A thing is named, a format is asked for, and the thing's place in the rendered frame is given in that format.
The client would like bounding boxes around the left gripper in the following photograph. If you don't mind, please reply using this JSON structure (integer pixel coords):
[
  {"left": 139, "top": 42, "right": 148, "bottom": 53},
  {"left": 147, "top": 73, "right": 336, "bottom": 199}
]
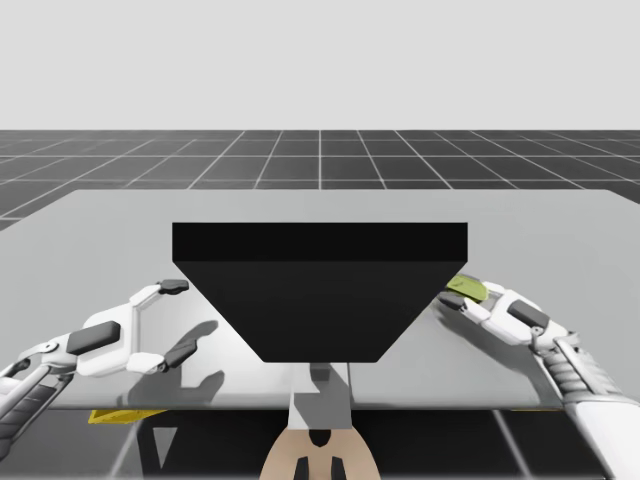
[{"left": 66, "top": 279, "right": 202, "bottom": 379}]

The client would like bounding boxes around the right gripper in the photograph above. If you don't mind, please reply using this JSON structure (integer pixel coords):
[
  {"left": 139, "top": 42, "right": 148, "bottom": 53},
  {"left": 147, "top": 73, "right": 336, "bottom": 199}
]
[{"left": 438, "top": 281, "right": 572, "bottom": 349}]

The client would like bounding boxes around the green rectangular can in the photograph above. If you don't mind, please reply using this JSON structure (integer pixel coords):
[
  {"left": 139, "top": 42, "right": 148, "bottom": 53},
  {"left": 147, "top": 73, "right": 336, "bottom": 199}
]
[{"left": 445, "top": 273, "right": 488, "bottom": 304}]

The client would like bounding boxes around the black screen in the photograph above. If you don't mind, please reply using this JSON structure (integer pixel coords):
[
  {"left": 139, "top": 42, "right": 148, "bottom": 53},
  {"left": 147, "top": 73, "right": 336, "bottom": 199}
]
[{"left": 171, "top": 222, "right": 469, "bottom": 364}]

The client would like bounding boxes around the tan robot part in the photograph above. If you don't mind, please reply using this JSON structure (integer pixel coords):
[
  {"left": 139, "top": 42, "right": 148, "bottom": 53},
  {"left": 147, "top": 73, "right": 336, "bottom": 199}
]
[{"left": 259, "top": 428, "right": 383, "bottom": 480}]

